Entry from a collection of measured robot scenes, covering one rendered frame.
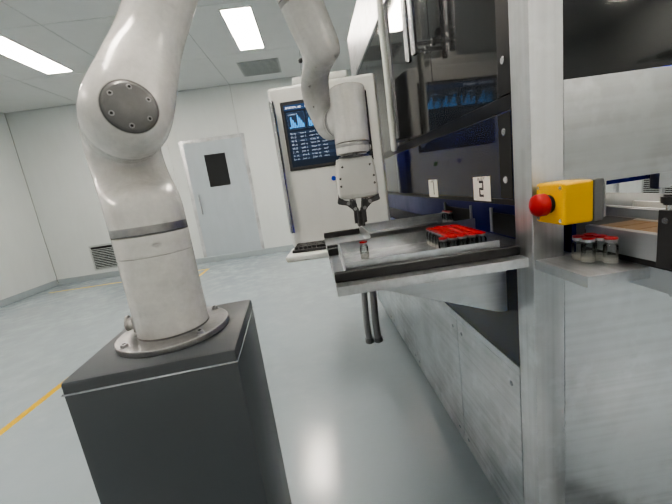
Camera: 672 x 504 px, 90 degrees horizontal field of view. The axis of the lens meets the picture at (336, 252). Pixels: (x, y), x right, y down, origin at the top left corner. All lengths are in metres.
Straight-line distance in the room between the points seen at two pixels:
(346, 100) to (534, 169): 0.42
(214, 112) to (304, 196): 4.98
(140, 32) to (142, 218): 0.28
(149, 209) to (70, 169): 6.84
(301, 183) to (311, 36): 0.93
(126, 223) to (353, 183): 0.49
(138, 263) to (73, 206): 6.85
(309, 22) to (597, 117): 0.59
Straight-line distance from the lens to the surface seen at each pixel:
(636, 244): 0.76
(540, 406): 0.94
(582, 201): 0.71
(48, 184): 7.65
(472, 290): 0.85
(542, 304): 0.83
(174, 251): 0.61
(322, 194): 1.65
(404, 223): 1.35
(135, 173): 0.69
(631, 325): 0.97
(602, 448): 1.09
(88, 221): 7.35
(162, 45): 0.66
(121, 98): 0.57
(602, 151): 0.85
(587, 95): 0.83
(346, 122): 0.83
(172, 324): 0.63
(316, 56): 0.84
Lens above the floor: 1.08
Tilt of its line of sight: 11 degrees down
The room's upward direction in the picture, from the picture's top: 8 degrees counter-clockwise
